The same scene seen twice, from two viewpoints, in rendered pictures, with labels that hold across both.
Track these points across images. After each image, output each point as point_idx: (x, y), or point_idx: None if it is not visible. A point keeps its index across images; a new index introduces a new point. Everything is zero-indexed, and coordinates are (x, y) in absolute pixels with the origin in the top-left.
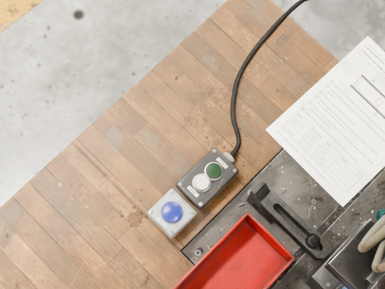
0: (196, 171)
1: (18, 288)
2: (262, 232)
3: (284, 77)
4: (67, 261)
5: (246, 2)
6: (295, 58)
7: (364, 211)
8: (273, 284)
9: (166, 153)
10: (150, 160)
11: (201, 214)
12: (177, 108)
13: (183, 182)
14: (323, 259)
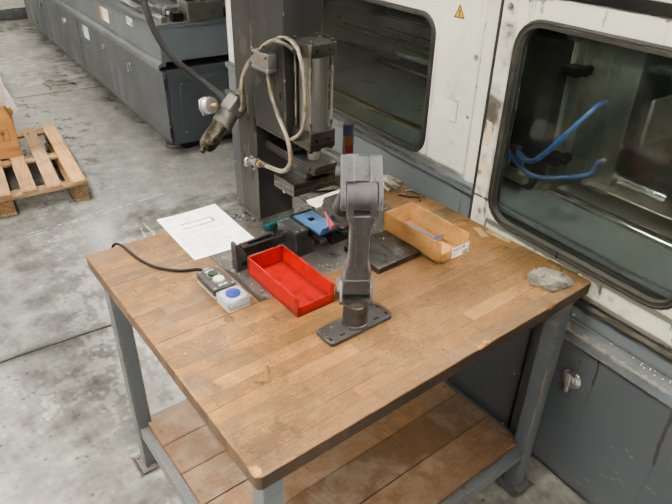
0: (209, 281)
1: (258, 381)
2: (261, 258)
3: (163, 250)
4: (247, 353)
5: (100, 258)
6: (153, 245)
7: (262, 234)
8: None
9: (188, 301)
10: (189, 308)
11: None
12: (158, 293)
13: (214, 287)
14: None
